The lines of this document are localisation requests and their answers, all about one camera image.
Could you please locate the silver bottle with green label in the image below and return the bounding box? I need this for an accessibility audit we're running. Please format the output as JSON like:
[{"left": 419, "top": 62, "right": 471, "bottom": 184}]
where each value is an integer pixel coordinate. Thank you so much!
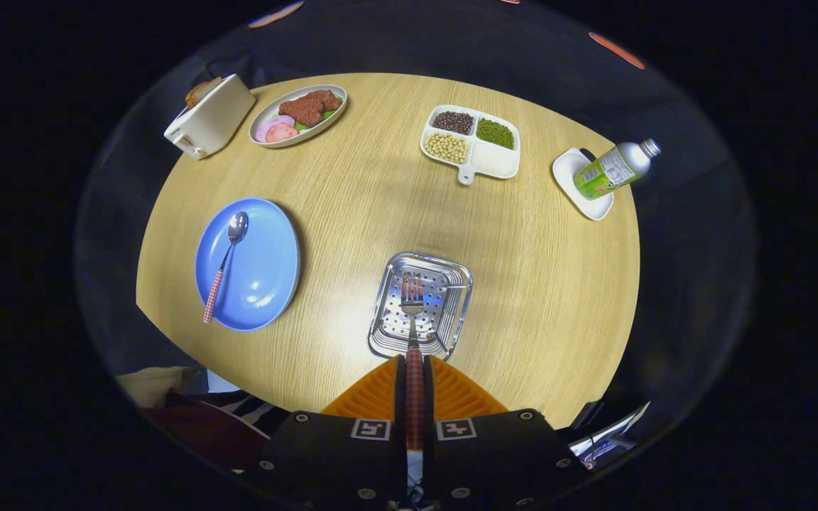
[{"left": 574, "top": 138, "right": 662, "bottom": 200}]

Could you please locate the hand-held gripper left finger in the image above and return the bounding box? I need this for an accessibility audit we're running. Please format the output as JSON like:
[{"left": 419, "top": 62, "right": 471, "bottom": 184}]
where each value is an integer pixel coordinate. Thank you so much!
[{"left": 242, "top": 355, "right": 408, "bottom": 511}]

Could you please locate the pile of yellow soybeans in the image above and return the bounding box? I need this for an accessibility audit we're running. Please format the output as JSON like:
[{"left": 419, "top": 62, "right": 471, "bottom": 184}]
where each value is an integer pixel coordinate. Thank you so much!
[{"left": 426, "top": 133, "right": 469, "bottom": 165}]

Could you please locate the person's dark striped clothing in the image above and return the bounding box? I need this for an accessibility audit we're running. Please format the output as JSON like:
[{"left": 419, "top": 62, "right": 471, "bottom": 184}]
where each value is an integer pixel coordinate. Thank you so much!
[{"left": 141, "top": 389, "right": 290, "bottom": 472}]

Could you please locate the small white coaster dish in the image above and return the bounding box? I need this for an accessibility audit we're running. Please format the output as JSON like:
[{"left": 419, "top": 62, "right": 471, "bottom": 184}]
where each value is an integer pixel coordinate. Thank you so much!
[{"left": 552, "top": 148, "right": 614, "bottom": 221}]

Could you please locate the pile of green mung beans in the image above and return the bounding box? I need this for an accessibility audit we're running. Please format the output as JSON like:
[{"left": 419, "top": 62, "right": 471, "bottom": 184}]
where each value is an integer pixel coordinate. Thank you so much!
[{"left": 476, "top": 118, "right": 516, "bottom": 150}]

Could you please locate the pile of dark brown beans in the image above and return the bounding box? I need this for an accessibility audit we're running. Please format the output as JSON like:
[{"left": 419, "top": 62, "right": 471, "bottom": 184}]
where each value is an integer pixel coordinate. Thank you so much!
[{"left": 432, "top": 111, "right": 475, "bottom": 136}]

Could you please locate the shiny metal frame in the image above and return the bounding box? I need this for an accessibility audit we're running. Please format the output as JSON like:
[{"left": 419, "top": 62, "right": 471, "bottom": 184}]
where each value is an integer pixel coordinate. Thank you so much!
[{"left": 569, "top": 401, "right": 651, "bottom": 469}]

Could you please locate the blue plate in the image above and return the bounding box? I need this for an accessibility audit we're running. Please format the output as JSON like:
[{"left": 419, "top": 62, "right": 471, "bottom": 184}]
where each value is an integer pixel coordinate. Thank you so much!
[{"left": 195, "top": 197, "right": 301, "bottom": 332}]

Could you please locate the green lettuce leaf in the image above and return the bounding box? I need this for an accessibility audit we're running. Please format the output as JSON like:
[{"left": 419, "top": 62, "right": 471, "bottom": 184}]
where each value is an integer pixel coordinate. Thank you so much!
[{"left": 294, "top": 106, "right": 339, "bottom": 133}]

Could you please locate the white divided dish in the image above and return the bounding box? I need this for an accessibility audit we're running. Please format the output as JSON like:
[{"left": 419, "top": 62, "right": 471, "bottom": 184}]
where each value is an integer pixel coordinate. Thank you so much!
[{"left": 420, "top": 104, "right": 521, "bottom": 186}]

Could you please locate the spoon with red checked handle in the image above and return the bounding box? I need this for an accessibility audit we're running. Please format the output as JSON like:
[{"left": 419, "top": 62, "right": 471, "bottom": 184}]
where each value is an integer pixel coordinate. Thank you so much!
[{"left": 202, "top": 211, "right": 249, "bottom": 324}]

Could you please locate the white toaster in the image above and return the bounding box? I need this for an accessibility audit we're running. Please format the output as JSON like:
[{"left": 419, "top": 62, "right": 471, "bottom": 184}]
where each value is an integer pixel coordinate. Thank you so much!
[{"left": 164, "top": 74, "right": 256, "bottom": 160}]

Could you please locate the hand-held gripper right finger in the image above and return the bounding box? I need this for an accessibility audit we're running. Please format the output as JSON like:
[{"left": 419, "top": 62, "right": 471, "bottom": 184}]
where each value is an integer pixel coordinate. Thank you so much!
[{"left": 422, "top": 355, "right": 590, "bottom": 511}]

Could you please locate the fork with red checked handle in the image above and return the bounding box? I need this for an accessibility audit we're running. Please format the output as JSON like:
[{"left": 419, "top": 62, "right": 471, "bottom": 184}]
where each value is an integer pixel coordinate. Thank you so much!
[{"left": 400, "top": 273, "right": 426, "bottom": 455}]

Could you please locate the grey oval plate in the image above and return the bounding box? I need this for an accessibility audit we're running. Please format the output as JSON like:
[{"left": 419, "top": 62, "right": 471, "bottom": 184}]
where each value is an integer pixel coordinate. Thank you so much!
[{"left": 249, "top": 84, "right": 348, "bottom": 148}]

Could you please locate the brown meat piece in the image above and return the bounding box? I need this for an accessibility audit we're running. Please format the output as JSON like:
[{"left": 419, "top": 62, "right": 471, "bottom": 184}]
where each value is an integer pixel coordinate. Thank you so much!
[{"left": 279, "top": 89, "right": 343, "bottom": 128}]

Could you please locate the metal wire basket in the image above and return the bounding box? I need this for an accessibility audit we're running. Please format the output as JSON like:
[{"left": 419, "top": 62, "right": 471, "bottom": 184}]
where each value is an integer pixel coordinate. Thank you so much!
[{"left": 369, "top": 252, "right": 474, "bottom": 361}]

